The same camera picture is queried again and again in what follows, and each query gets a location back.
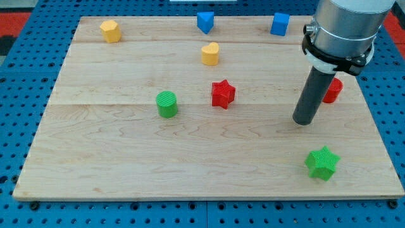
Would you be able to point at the green star block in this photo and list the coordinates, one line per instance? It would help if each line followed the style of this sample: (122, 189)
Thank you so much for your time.
(322, 163)

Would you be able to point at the blue triangle block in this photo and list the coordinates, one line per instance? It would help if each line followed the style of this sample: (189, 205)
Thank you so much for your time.
(205, 21)

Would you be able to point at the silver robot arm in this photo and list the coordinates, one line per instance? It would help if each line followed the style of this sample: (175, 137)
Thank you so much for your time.
(351, 19)

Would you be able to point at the yellow heart block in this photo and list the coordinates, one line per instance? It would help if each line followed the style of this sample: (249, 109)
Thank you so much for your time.
(210, 54)

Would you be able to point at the red star block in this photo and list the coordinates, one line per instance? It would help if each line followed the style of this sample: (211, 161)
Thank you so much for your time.
(222, 94)

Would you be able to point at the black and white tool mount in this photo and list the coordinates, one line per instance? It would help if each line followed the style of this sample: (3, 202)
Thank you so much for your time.
(330, 54)

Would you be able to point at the red cylinder block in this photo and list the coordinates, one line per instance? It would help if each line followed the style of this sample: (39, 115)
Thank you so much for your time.
(333, 91)

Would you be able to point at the light wooden board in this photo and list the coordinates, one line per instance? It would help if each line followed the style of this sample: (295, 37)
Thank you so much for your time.
(101, 137)

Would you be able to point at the green cylinder block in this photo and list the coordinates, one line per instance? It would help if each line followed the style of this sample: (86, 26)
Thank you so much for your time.
(166, 102)

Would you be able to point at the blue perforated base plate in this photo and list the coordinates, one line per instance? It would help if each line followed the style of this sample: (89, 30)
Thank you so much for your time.
(41, 32)

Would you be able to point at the blue cube block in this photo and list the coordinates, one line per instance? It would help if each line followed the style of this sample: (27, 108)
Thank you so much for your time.
(279, 24)

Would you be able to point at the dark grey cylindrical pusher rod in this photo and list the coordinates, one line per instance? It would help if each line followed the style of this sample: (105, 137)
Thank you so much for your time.
(314, 90)

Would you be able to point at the yellow hexagon block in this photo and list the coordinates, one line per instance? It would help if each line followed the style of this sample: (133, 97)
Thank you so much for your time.
(110, 30)

